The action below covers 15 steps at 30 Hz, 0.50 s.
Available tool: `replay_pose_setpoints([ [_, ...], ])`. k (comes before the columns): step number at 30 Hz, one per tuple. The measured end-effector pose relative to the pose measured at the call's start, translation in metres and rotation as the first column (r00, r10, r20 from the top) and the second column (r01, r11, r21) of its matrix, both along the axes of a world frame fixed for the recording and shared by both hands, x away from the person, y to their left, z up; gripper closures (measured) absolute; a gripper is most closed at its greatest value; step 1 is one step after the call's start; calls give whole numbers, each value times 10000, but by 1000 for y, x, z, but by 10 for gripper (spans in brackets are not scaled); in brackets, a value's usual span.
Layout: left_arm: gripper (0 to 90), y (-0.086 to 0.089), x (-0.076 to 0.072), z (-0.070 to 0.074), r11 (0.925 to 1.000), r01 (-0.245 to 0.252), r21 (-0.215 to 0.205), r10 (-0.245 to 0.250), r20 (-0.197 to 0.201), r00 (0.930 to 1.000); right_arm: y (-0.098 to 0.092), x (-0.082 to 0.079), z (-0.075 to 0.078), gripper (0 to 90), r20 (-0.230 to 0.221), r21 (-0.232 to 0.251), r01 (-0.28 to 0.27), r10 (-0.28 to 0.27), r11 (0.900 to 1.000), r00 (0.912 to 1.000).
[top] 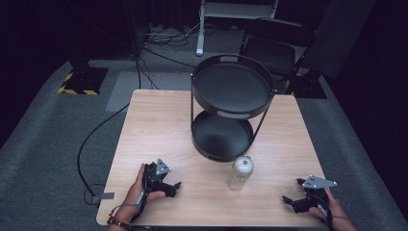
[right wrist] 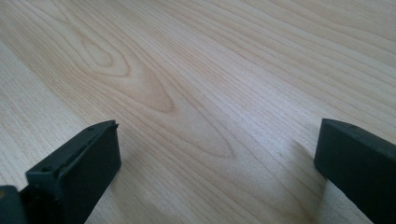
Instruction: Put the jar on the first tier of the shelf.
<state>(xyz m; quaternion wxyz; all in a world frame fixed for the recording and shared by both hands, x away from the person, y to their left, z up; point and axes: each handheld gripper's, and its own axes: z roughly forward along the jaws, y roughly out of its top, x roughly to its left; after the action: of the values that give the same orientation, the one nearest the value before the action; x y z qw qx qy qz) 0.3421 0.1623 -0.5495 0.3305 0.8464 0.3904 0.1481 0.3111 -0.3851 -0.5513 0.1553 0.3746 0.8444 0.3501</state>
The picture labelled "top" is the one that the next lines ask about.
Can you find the bundle of floor cables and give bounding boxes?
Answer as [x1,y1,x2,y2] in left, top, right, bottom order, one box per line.
[142,22,206,49]

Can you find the person's left hand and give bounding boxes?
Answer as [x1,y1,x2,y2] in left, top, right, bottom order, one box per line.
[122,163,166,222]

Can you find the black folding chair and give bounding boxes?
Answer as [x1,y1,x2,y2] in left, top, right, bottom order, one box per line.
[239,16,318,82]

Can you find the person's right hand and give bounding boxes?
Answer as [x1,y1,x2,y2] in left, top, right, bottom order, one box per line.
[308,187,349,225]

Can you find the grey tape strip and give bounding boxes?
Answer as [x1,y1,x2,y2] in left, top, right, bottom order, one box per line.
[96,192,115,202]

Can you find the white metal desk frame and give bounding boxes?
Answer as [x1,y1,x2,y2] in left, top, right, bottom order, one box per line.
[195,0,281,58]

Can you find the black stand base yellow stripes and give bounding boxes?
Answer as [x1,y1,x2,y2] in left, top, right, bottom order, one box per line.
[57,65,110,96]
[284,69,329,100]

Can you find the left gripper grey cable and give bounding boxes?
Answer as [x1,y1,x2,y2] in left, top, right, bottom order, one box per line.
[110,190,146,223]

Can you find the beaded bracelets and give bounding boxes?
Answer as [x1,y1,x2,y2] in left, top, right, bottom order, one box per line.
[106,214,133,231]

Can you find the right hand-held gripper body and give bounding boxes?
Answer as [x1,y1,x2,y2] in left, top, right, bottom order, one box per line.
[301,174,339,214]

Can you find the long black floor cable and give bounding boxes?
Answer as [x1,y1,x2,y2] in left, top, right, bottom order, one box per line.
[76,47,196,206]

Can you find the black two-tier round rack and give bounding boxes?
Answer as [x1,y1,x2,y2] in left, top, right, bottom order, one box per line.
[190,53,278,164]

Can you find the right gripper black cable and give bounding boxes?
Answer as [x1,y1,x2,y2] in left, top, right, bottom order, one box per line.
[315,201,352,231]

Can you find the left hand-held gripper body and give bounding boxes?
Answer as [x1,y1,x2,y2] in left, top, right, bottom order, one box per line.
[142,158,172,198]

